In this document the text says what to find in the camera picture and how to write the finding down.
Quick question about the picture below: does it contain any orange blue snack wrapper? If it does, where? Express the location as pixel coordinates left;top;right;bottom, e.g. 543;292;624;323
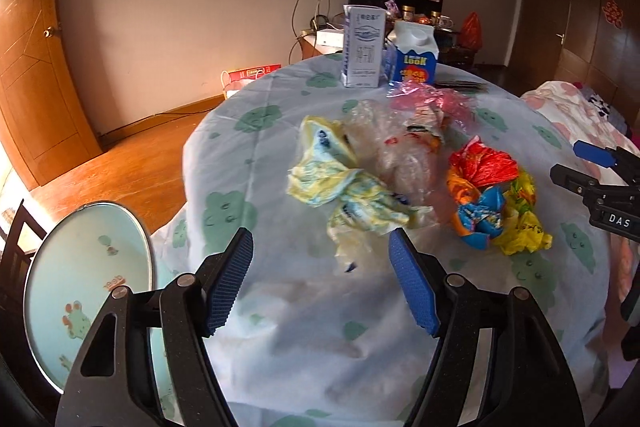
446;137;521;250

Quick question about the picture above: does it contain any blue gable-top milk carton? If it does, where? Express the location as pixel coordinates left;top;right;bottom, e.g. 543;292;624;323
385;21;441;85

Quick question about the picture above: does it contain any white box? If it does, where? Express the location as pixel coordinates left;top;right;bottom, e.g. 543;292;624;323
315;28;346;55

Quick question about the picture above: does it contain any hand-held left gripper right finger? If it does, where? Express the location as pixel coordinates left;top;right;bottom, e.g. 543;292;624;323
389;228;586;427

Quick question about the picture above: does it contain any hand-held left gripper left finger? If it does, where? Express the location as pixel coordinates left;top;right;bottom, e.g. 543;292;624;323
55;227;254;427

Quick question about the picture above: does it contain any dark wooden wardrobe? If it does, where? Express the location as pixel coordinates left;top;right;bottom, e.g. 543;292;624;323
565;0;640;142

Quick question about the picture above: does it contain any pink floral blanket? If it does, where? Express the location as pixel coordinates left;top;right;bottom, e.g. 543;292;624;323
520;81;640;408

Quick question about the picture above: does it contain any cloud-print white tablecloth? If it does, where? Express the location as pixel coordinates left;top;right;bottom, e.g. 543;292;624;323
150;52;626;427

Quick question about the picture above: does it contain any red paper decoration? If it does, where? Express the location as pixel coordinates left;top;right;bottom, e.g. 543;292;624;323
602;0;623;28

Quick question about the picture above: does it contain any yellow white wrapper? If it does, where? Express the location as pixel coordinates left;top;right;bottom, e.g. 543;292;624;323
287;116;416;243

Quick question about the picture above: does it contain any mint green cartoon bin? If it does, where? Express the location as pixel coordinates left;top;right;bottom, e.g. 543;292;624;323
23;201;173;413

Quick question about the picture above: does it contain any red plastic bag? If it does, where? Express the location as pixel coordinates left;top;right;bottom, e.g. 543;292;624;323
460;12;483;50

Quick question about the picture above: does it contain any dark wooden chair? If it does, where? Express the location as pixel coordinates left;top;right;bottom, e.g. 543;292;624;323
0;199;41;298

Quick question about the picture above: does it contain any clear plastic bag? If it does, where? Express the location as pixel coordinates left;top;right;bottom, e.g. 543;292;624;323
345;99;451;228

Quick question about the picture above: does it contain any dark flat item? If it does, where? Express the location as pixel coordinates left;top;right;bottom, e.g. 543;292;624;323
434;79;491;92

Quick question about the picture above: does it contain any yellow plastic bag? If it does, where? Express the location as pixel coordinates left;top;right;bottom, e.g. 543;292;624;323
492;172;555;256

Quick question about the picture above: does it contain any pink plastic wrapper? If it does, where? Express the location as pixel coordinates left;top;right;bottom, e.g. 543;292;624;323
386;82;481;128

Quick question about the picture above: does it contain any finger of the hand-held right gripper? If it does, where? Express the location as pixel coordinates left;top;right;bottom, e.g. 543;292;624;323
573;140;640;170
550;163;640;202

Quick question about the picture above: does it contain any dark wooden door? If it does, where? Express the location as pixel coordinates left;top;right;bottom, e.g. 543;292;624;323
505;0;573;75

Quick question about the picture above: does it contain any tall white milk carton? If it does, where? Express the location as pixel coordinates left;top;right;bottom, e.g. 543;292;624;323
341;4;387;88

